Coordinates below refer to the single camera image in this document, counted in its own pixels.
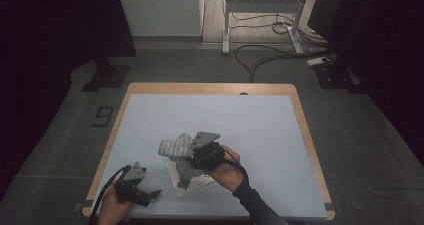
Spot wooden table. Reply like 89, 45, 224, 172
81, 82, 336, 221

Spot person's right hand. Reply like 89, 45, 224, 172
209, 145, 249, 193

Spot white metal desk frame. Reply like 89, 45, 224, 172
221, 0, 313, 55

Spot white cabinet panel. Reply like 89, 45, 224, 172
115, 0, 205, 38

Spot tangled black cables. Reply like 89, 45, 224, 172
229, 13, 329, 48

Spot white caterpillar picture book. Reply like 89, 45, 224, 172
165, 159, 216, 198

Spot white power strip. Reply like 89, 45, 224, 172
306, 55, 331, 67

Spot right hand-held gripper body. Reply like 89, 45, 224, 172
189, 131, 226, 172

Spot person's left hand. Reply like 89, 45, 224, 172
96, 184, 133, 225

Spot grey knitted pouch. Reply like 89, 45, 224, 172
158, 132, 204, 181

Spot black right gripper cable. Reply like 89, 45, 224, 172
222, 148, 250, 183

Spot long black floor cable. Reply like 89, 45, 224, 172
234, 44, 334, 83

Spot dark curtain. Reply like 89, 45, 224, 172
0, 0, 137, 199
328, 0, 424, 168

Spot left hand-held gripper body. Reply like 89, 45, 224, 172
114, 162, 153, 208

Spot black stand base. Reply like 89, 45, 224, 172
81, 56, 130, 93
313, 61, 364, 93

